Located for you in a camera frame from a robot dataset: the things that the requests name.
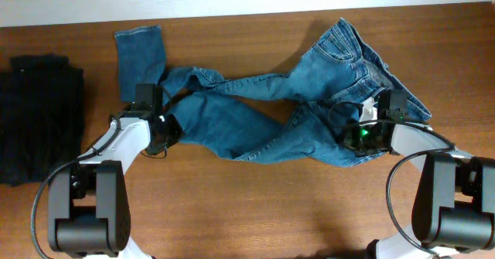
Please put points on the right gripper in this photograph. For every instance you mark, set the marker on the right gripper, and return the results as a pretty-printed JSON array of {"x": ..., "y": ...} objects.
[{"x": 348, "y": 139}]

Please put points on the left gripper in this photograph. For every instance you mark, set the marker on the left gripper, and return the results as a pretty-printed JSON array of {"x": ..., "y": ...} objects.
[{"x": 170, "y": 131}]

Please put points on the blue denim jeans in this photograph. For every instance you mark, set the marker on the blue denim jeans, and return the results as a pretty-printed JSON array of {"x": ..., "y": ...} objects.
[{"x": 268, "y": 118}]

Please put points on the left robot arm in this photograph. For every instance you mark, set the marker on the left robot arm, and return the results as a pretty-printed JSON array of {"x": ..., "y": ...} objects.
[{"x": 88, "y": 210}]

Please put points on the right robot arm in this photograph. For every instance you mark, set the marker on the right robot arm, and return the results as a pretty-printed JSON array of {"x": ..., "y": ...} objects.
[{"x": 453, "y": 211}]

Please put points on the black folded garment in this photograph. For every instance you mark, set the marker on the black folded garment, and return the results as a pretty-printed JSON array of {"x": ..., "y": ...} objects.
[{"x": 42, "y": 117}]

